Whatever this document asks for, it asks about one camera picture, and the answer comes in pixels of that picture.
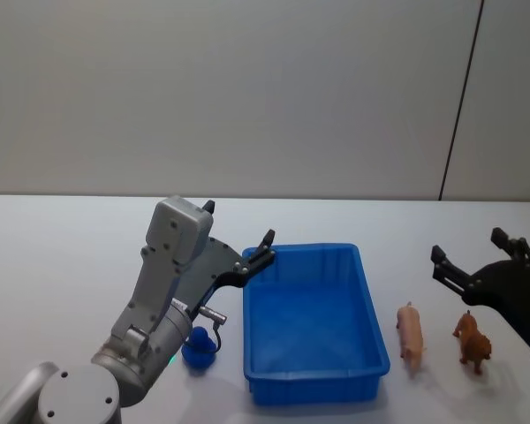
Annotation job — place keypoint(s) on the blue plastic bin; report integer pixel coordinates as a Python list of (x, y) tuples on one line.
[(313, 318)]

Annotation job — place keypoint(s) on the blue toy duck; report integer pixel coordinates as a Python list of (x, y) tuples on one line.
[(199, 349)]

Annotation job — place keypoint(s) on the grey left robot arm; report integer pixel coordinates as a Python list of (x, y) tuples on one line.
[(159, 282)]

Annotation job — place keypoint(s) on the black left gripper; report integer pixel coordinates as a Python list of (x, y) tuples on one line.
[(205, 271)]

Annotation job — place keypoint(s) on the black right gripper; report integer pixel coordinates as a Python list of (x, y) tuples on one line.
[(512, 291)]

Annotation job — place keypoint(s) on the brown toy lion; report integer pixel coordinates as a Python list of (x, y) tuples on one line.
[(472, 342)]

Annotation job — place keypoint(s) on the pink toy pig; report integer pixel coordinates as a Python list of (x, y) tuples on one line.
[(410, 333)]

